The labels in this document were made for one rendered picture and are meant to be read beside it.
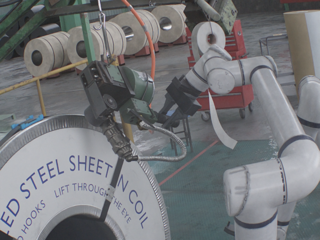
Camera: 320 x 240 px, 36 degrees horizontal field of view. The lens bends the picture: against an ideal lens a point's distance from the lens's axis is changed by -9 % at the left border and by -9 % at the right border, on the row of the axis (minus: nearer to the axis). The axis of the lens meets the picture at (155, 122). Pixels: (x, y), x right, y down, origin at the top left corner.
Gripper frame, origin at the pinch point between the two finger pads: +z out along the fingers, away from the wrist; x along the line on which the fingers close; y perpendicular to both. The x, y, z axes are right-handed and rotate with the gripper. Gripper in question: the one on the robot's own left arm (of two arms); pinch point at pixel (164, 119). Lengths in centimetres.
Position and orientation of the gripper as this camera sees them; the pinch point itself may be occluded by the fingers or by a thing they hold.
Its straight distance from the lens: 192.9
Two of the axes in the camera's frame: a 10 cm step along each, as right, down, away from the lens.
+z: -6.1, 7.1, 3.6
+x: -4.9, -6.9, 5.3
